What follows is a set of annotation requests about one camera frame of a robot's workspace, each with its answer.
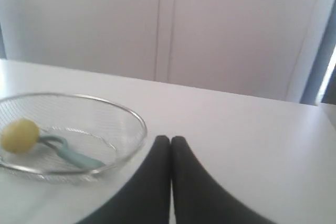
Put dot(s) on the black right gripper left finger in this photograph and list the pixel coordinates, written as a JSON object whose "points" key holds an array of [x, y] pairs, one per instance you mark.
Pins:
{"points": [[145, 198]]}

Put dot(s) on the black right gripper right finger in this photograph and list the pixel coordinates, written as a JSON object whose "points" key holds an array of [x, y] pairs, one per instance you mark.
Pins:
{"points": [[197, 197]]}

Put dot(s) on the teal vegetable peeler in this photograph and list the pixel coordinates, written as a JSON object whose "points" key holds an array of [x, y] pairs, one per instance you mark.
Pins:
{"points": [[62, 149]]}

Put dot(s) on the yellow lemon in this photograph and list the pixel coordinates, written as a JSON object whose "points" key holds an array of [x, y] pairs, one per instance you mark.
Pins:
{"points": [[19, 136]]}

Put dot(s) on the metal wire mesh basket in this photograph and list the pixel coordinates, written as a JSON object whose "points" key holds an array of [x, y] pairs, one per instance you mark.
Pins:
{"points": [[92, 126]]}

